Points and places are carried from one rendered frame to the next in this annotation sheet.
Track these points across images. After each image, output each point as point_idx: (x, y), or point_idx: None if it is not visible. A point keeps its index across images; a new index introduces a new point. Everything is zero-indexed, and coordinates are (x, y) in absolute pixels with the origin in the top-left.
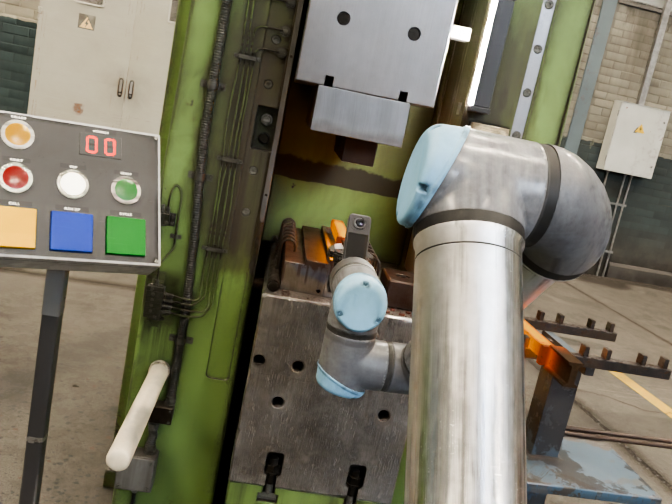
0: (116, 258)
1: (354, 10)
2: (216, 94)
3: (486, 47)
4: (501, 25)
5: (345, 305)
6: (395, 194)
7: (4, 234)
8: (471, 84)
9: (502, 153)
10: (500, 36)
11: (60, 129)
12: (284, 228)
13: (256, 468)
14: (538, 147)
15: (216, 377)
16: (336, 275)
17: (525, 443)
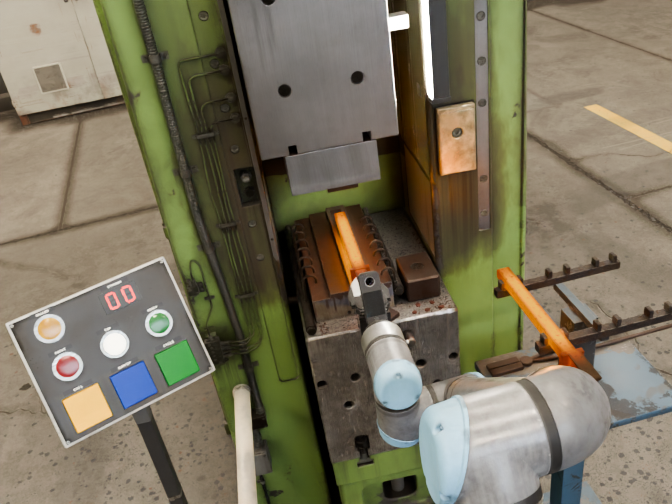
0: (178, 384)
1: (292, 79)
2: (192, 176)
3: (429, 41)
4: (438, 14)
5: (387, 396)
6: (381, 151)
7: (84, 419)
8: (425, 74)
9: (504, 441)
10: (440, 25)
11: (80, 302)
12: (297, 250)
13: (349, 449)
14: (533, 411)
15: (288, 379)
16: (368, 355)
17: None
